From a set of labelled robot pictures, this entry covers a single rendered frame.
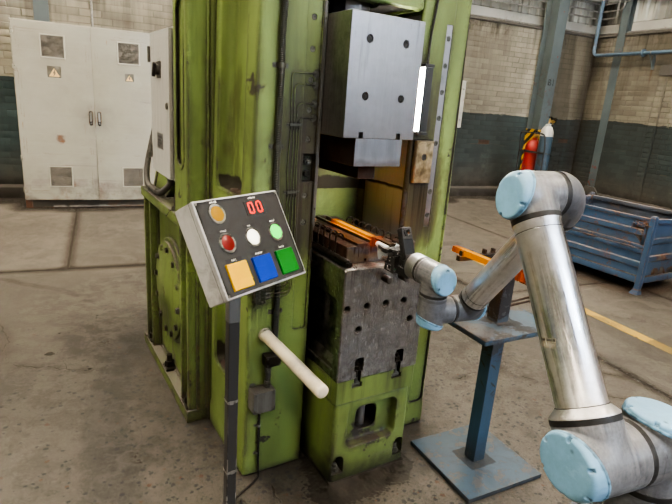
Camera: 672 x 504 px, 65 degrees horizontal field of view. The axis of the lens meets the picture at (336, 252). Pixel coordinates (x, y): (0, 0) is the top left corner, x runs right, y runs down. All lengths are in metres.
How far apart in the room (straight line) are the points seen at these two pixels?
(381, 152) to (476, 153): 7.96
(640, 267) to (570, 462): 4.24
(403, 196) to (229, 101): 0.79
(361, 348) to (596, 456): 1.02
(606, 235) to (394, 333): 3.75
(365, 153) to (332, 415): 1.01
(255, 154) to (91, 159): 5.34
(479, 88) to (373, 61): 7.91
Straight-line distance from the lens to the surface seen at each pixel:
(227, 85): 2.17
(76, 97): 7.01
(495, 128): 10.01
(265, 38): 1.82
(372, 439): 2.30
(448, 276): 1.67
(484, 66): 9.76
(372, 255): 1.96
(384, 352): 2.09
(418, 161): 2.16
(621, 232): 5.50
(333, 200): 2.38
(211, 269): 1.42
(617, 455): 1.27
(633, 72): 10.86
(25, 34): 7.07
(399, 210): 2.20
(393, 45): 1.90
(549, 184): 1.33
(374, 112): 1.86
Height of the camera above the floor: 1.48
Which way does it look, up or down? 16 degrees down
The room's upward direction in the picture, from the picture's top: 4 degrees clockwise
